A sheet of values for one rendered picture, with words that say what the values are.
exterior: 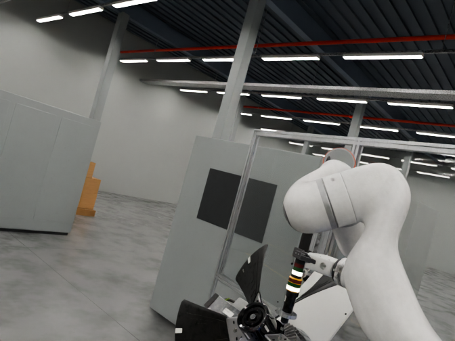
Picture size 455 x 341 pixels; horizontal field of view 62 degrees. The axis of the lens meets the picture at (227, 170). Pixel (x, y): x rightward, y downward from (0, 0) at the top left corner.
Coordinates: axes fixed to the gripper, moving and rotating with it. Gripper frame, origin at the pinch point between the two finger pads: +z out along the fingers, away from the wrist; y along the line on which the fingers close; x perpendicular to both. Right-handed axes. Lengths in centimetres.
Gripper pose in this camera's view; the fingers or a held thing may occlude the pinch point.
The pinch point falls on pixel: (302, 254)
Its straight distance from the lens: 130.6
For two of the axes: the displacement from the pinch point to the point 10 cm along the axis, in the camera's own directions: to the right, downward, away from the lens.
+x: 2.7, -9.6, 0.2
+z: -5.8, -1.4, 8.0
